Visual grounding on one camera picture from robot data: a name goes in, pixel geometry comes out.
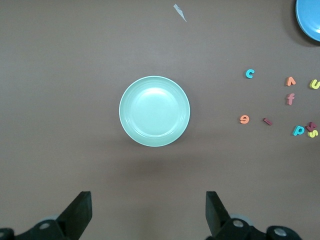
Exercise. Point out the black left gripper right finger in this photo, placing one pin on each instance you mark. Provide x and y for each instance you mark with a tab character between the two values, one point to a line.
220	225

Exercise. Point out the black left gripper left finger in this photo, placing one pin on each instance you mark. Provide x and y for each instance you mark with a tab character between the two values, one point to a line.
75	217

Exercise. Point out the orange foam letter e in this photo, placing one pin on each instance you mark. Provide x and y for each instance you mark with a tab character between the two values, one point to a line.
241	119

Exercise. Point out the dark red letter i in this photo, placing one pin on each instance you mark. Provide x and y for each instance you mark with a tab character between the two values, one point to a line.
267	121

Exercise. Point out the teal foam letter c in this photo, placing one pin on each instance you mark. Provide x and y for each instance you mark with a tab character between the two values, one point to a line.
246	74

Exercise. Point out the brown table cover sheet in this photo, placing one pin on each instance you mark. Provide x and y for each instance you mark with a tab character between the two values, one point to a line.
62	100

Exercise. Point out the teal foam letter p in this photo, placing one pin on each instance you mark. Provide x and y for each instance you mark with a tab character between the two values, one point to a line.
295	132

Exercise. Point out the yellow foam letter s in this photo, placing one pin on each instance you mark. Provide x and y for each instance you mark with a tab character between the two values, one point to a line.
312	135

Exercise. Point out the green plate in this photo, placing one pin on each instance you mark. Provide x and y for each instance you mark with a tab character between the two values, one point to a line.
154	111

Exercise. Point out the dark red foam letter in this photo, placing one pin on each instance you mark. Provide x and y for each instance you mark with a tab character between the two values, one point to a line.
311	126

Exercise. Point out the pink red letter f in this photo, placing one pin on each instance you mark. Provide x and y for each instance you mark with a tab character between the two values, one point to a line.
290	100

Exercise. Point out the orange foam letter v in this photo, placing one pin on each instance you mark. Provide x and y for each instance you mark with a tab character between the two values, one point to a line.
290	78

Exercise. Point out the yellow foam letter u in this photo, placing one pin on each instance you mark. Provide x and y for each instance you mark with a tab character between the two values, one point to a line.
312	86

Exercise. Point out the grey paper scrap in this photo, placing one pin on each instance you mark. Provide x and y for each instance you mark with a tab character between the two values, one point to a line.
180	12

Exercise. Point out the blue plate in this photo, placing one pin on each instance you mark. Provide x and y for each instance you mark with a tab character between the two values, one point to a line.
310	17

